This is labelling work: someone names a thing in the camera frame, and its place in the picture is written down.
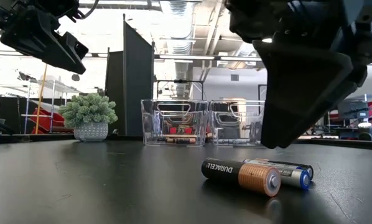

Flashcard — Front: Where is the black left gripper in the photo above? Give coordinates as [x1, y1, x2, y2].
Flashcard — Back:
[0, 0, 89, 75]

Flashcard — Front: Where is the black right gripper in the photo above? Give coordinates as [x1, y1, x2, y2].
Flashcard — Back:
[225, 0, 372, 149]

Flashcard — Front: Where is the clear plastic bin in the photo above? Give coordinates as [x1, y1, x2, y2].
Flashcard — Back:
[141, 98, 209, 147]
[209, 99, 267, 147]

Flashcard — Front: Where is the silver blue-tipped battery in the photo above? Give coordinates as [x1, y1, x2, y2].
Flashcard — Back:
[218, 139, 256, 145]
[242, 158, 311, 190]

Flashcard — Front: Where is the white round canister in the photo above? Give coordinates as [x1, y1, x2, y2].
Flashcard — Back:
[358, 121, 372, 141]

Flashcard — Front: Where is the red angled panel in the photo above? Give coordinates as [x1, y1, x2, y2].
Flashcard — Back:
[29, 107, 65, 134]

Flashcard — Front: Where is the black partition panel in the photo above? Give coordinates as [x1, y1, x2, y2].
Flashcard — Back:
[105, 14, 156, 136]

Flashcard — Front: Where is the green plant in patterned pot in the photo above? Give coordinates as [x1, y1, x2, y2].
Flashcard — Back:
[57, 92, 119, 142]

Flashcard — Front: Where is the long ceiling light bar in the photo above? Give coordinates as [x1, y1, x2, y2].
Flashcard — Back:
[154, 54, 264, 63]

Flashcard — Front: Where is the black table mat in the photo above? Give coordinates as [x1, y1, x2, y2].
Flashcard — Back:
[0, 138, 372, 224]

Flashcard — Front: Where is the yellow cable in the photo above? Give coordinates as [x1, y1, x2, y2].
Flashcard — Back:
[35, 63, 49, 134]

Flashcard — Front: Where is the silver ribbed ventilation duct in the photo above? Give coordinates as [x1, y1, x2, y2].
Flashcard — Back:
[165, 0, 195, 99]

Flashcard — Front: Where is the black frame stand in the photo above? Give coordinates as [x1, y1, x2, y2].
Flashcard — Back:
[156, 79, 205, 100]

